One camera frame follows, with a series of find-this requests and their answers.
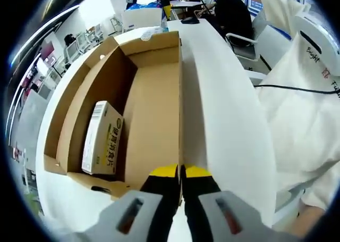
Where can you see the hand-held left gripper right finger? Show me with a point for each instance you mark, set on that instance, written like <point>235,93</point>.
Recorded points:
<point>199,186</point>

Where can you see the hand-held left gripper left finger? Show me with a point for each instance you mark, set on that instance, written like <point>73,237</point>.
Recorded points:
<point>162,188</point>

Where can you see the blue soft tissue pack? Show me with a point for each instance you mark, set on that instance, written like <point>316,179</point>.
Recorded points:
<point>143,18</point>

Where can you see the brown cardboard shoe box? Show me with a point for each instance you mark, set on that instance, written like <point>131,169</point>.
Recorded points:
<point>154,106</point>

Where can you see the white medicine box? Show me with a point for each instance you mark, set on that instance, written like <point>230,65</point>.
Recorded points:
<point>103,141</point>

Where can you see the small black object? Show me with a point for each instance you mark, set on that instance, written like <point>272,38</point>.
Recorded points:
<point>190,20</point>

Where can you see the thin ceiling light strip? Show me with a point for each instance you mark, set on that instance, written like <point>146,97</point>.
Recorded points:
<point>42,26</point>

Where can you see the dark red display screen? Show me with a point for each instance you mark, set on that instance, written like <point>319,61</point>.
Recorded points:
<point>47,50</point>

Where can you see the person's white shirt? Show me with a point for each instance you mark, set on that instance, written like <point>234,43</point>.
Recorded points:
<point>297,133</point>

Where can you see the white desk partition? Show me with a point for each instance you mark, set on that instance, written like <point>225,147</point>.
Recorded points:
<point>32,117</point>

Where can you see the white chest device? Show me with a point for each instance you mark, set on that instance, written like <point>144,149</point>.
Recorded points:
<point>328,40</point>

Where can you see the wall poster board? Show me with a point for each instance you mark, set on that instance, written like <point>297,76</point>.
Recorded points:
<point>256,4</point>

